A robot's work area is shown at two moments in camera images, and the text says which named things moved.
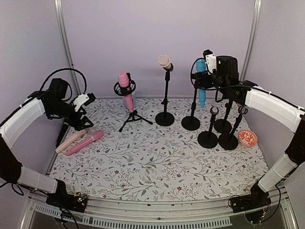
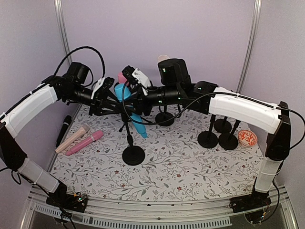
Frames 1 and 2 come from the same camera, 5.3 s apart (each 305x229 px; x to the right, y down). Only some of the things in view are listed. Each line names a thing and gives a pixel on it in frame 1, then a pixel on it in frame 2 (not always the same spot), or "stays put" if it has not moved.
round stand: (228, 141) stays put
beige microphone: (164, 60) stays put
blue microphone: (201, 67) to (123, 91)
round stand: (209, 139) stays put
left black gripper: (79, 125) to (100, 100)
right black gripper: (200, 76) to (138, 100)
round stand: (191, 123) to (132, 155)
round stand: (224, 126) stays put
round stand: (166, 119) stays put
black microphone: (65, 126) stays put
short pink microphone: (94, 136) stays put
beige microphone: (71, 140) stays put
